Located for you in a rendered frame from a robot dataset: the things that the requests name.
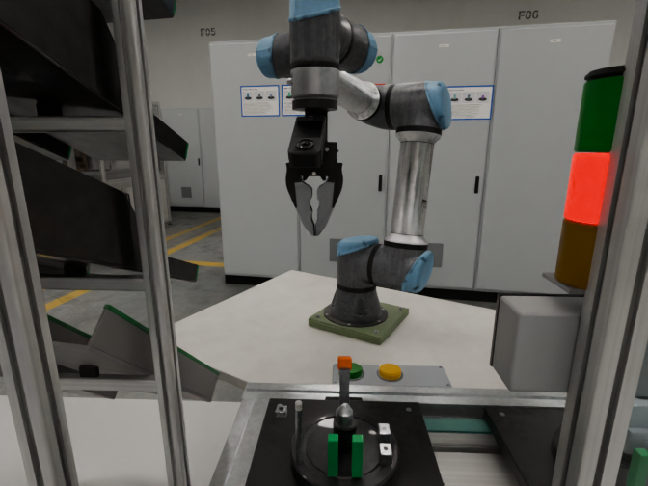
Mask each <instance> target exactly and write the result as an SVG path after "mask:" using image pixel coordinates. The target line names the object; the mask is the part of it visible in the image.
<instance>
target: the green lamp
mask: <svg viewBox="0 0 648 486"><path fill-rule="evenodd" d="M623 81H624V77H623V75H621V76H612V77H606V78H599V79H594V80H590V81H587V82H585V84H583V89H582V96H581V102H580V113H579V120H578V126H577V133H576V139H575V145H574V151H575V152H611V148H612V142H613V136H614V131H615V125H616V120H617V115H618V109H619V103H620V97H621V93H622V87H623Z"/></svg>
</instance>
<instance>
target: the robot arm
mask: <svg viewBox="0 0 648 486"><path fill-rule="evenodd" d="M340 10H341V5H340V2H339V0H290V2H289V19H288V22H289V32H288V33H282V34H278V33H276V34H274V35H273V36H269V37H265V38H263V39H261V40H260V41H259V43H258V45H257V47H256V63H257V66H258V68H259V70H260V72H261V73H262V74H263V75H264V76H265V77H267V78H271V79H272V78H276V79H281V78H287V79H286V83H287V85H291V97H292V98H293V99H295V100H292V110H294V111H304V112H305V116H304V117H297V118H296V121H295V124H294V128H293V132H292V136H291V139H290V143H289V147H288V151H287V152H288V160H289V163H286V164H285V165H286V176H285V183H286V188H287V191H288V194H289V196H290V198H291V199H292V202H293V204H294V206H295V208H296V210H297V212H298V215H299V217H300V219H301V221H302V223H303V225H304V227H305V228H306V230H307V231H308V232H309V233H310V235H311V236H318V235H319V234H320V233H321V232H322V231H323V230H324V229H325V227H326V225H327V223H328V221H329V219H330V216H331V214H332V212H333V210H334V207H335V205H336V203H337V200H338V197H339V194H340V192H341V189H342V185H343V174H342V165H343V164H342V163H338V152H339V150H338V142H328V112H329V111H336V110H337V109H338V106H340V107H342V108H344V109H346V110H347V112H348V114H349V115H350V116H351V117H352V118H354V119H355V120H357V121H359V122H363V123H365V124H368V125H371V126H373V127H377V128H380V129H386V130H396V131H395V136H396V137H397V139H398V140H399V141H400V150H399V158H398V167H397V176H396V184H395V193H394V202H393V211H392V220H391V233H390V234H389V235H388V236H387V237H385V238H384V244H379V240H378V237H376V236H369V235H365V236H354V237H348V238H345V239H342V240H340V241H339V242H338V244H337V289H336V292H335V295H334V298H333V301H332V303H331V308H330V314H331V315H332V316H333V317H334V318H336V319H338V320H340V321H344V322H349V323H367V322H371V321H374V320H377V319H378V318H379V317H380V316H381V311H382V308H381V305H380V301H379V298H378V294H377V291H376V285H378V286H382V287H387V288H392V289H396V290H401V291H402V292H405V291H406V292H413V293H418V292H420V291H422V290H423V289H424V287H425V286H426V284H427V282H428V280H429V278H430V275H431V272H432V268H433V264H434V254H433V253H432V252H431V251H427V248H428V242H427V241H426V240H425V239H424V237H423V231H424V223H425V214H426V206H427V199H428V190H429V182H430V175H431V166H432V158H433V150H434V145H435V143H436V142H437V141H439V140H440V139H441V137H442V130H446V129H448V128H449V127H450V123H451V99H450V94H449V90H448V88H447V86H446V84H445V83H444V82H442V81H428V80H426V81H425V82H415V83H402V84H389V85H374V84H373V83H371V82H368V81H362V80H360V79H359V78H357V77H356V76H354V75H353V74H360V73H363V72H365V71H367V70H368V69H370V67H371V66H372V65H373V63H374V61H375V59H376V55H377V50H378V49H377V43H376V39H375V38H374V37H373V35H372V34H371V33H370V32H368V31H367V30H366V28H365V27H364V26H363V25H361V24H357V23H355V22H353V21H351V20H349V19H348V18H346V17H344V16H343V15H342V14H340ZM309 176H320V177H321V179H322V180H323V181H325V180H326V181H325V183H323V184H322V185H320V186H319V187H318V188H317V191H316V196H317V198H318V200H319V206H318V209H317V212H316V213H317V217H318V218H317V222H316V224H315V228H314V222H313V219H312V217H311V216H312V208H311V197H312V187H311V186H309V185H308V184H307V183H306V182H305V180H307V179H308V177H309ZM326 176H327V177H328V179H326ZM302 177H303V178H302Z"/></svg>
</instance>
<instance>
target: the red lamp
mask: <svg viewBox="0 0 648 486"><path fill-rule="evenodd" d="M609 159H610V155H609V153H575V154H573V158H572V165H571V171H570V177H569V183H568V190H567V196H566V203H565V208H564V217H565V218H566V219H569V220H573V221H577V222H582V223H588V224H595V225H597V224H599V218H600V213H601V207H602V201H603V196H604V191H605V185H606V180H607V174H608V164H609Z"/></svg>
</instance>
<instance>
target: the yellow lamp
mask: <svg viewBox="0 0 648 486"><path fill-rule="evenodd" d="M597 229H598V228H597V225H595V224H588V223H582V222H577V221H573V220H569V219H566V218H564V219H563V221H562V228H561V234H560V240H559V247H558V253H557V260H556V266H555V272H554V276H555V278H556V279H557V280H558V281H560V282H561V283H563V284H567V285H570V286H572V287H575V288H579V289H583V290H586V289H587V285H588V279H589V273H590V268H591V262H592V257H593V252H594V246H595V240H596V235H597Z"/></svg>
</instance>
